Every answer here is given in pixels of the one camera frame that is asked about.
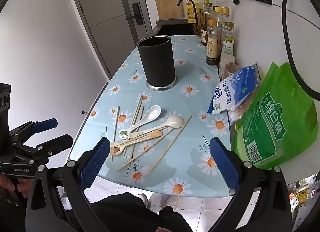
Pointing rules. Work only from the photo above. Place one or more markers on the small clear plastic bag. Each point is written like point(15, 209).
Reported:
point(236, 117)

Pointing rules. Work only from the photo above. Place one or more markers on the dark vinegar bottle orange cap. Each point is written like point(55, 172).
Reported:
point(212, 47)

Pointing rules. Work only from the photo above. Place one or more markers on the black cylindrical utensil holder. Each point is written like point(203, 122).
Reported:
point(157, 62)

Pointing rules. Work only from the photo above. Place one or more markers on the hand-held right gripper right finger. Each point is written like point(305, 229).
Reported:
point(225, 164)

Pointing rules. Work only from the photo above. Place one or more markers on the green sugar bag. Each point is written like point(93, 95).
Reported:
point(275, 122)

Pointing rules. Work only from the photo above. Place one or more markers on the cream plastic spoon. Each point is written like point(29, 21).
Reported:
point(176, 121)

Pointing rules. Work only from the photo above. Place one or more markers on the clear bottle yellow cap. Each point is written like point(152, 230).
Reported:
point(218, 10)

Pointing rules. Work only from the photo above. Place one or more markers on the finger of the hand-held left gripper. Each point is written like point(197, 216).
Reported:
point(60, 142)
point(45, 125)

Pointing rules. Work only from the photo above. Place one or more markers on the black sink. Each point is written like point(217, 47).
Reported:
point(175, 28)

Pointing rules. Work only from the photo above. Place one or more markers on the group of beige chopsticks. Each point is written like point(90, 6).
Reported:
point(169, 144)

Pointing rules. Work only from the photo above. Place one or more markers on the wooden cutting board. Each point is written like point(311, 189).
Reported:
point(167, 3)

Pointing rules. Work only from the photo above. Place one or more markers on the red label soy sauce bottle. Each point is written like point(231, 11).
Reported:
point(203, 37)

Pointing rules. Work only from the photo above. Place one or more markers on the person's dark trousers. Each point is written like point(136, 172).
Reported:
point(120, 212)

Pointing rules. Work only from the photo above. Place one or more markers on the daisy printed tablecloth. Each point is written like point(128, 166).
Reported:
point(165, 99)

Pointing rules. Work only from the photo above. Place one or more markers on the white soup spoon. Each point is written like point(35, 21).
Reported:
point(115, 149)

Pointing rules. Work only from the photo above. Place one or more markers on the person's left hand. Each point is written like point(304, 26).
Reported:
point(23, 188)

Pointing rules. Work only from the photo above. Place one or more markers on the white shoe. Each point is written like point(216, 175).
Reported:
point(143, 198)
point(173, 203)

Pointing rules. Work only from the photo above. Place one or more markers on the yellow packet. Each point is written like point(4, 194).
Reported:
point(303, 195)

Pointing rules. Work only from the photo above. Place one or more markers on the white ceramic spoon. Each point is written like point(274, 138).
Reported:
point(152, 113)

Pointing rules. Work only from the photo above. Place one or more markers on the tall clear bottle gold cap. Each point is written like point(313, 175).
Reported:
point(225, 12)

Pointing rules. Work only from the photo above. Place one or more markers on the yellow oil jug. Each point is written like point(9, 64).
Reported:
point(192, 10)

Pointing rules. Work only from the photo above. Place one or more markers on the grey door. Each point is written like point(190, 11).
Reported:
point(105, 9)

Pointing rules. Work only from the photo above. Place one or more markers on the clear bottle silver cap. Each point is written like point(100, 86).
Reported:
point(209, 9)

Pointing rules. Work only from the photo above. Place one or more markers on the pale oil bottle gold cap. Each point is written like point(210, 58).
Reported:
point(228, 42)

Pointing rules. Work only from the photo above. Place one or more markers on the blue white salt bag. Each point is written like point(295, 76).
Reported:
point(235, 89)

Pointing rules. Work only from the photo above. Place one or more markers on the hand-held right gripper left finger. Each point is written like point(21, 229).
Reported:
point(93, 164)

